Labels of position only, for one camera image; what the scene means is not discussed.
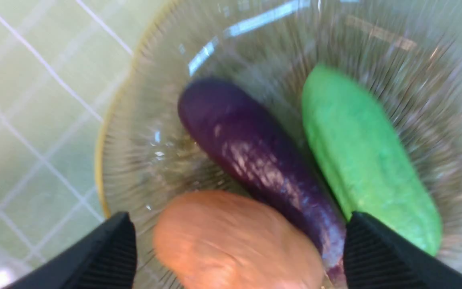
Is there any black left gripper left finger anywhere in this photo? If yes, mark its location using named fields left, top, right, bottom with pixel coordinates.
left=7, top=212, right=138, bottom=289

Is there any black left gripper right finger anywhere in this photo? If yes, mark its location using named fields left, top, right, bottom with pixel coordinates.
left=343, top=212, right=462, bottom=289

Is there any large brown potato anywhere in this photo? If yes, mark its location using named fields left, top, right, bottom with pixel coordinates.
left=153, top=191, right=324, bottom=289

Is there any green cucumber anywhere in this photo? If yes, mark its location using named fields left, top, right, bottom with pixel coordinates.
left=301, top=65, right=443, bottom=256

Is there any purple eggplant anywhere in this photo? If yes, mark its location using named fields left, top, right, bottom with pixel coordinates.
left=178, top=77, right=347, bottom=289

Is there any green checked tablecloth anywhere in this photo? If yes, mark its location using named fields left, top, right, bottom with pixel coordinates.
left=0, top=0, right=165, bottom=287

